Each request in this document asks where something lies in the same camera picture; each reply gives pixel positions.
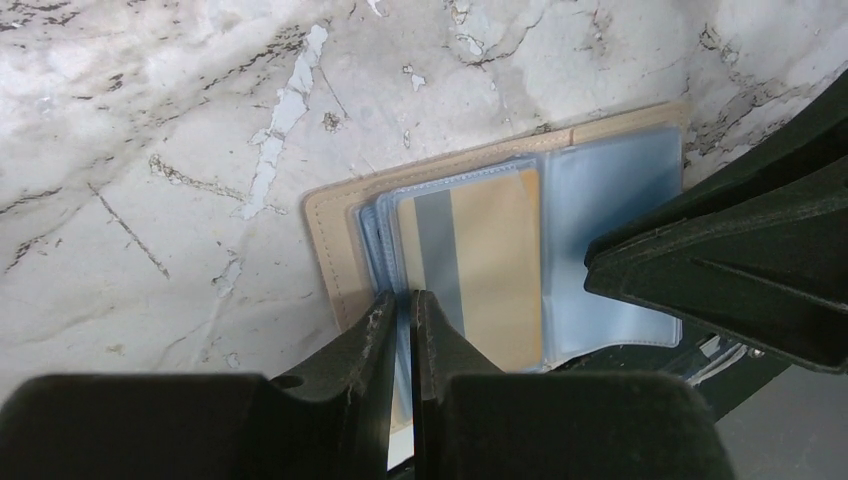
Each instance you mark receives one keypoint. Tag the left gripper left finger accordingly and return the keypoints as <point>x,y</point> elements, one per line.
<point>326,418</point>

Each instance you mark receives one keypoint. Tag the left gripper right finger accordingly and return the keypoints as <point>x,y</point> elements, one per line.
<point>475,421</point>

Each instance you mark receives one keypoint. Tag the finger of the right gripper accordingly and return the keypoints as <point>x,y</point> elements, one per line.
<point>770,271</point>
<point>813,139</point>

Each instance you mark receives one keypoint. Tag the gold credit card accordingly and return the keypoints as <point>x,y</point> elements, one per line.
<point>475,245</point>

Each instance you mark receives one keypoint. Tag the beige card holder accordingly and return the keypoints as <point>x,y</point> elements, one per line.
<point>593,178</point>

